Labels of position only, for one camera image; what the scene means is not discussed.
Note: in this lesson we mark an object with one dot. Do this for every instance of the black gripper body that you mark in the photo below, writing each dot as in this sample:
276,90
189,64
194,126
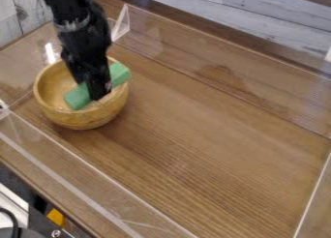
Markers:
85,40

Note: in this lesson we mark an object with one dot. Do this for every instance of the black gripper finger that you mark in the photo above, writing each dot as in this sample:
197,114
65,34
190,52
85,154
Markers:
78,68
99,84

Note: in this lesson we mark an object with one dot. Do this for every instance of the green rectangular block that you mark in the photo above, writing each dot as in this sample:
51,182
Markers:
78,98

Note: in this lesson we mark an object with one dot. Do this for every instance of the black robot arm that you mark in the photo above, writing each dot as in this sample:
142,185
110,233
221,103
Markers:
75,9

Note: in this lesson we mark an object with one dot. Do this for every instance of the brown wooden bowl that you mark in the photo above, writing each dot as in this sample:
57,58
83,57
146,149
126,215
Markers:
53,83

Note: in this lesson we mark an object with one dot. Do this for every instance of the clear acrylic front barrier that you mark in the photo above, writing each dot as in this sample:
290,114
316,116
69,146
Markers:
97,202

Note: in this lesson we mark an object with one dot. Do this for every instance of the yellow black device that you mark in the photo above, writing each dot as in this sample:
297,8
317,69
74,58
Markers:
49,223

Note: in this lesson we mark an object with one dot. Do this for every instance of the clear acrylic corner bracket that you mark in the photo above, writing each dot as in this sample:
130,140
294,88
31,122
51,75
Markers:
121,26

